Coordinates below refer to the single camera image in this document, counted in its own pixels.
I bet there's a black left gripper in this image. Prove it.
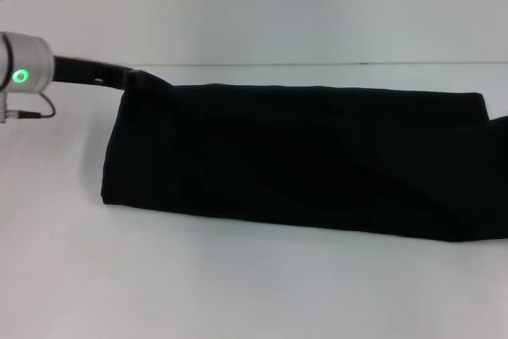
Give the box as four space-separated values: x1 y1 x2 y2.
50 55 150 90

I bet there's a black shirt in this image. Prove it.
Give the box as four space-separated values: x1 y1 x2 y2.
99 71 508 244

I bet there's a grey left arm cable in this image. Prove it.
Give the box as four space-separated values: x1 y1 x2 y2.
0 92 56 125

